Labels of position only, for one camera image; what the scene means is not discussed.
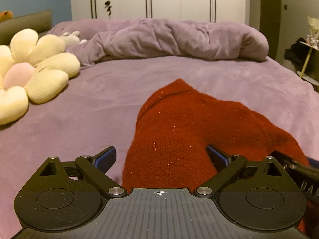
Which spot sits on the purple crumpled duvet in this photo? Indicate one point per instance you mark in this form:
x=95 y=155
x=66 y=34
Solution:
x=106 y=40

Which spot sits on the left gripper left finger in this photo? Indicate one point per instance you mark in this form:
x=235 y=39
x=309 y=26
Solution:
x=93 y=170

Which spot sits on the grey bed headboard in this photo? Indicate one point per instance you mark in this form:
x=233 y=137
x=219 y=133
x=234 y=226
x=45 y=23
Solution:
x=41 y=22

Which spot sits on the black cloth on table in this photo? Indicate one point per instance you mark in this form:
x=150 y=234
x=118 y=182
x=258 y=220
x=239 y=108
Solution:
x=297 y=53

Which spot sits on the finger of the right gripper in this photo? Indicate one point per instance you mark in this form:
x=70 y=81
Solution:
x=313 y=163

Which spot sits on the cream flower shaped pillow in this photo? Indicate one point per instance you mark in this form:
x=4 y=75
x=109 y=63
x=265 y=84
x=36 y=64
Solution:
x=35 y=70

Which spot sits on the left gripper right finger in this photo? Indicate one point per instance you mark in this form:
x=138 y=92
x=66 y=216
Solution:
x=229 y=168

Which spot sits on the red knit cardigan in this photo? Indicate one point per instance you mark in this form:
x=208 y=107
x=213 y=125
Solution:
x=176 y=124

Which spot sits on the white wardrobe with handles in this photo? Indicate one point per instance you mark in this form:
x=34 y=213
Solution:
x=179 y=10

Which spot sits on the dark wooden door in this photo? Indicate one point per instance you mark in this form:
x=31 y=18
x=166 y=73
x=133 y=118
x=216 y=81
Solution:
x=270 y=20

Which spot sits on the purple bed sheet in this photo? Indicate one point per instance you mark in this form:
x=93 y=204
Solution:
x=99 y=109

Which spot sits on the wrapped flower bouquet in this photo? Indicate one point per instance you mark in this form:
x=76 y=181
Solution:
x=312 y=38

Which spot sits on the small white plush toy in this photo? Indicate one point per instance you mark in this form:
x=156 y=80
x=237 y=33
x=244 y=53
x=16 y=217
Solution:
x=72 y=38

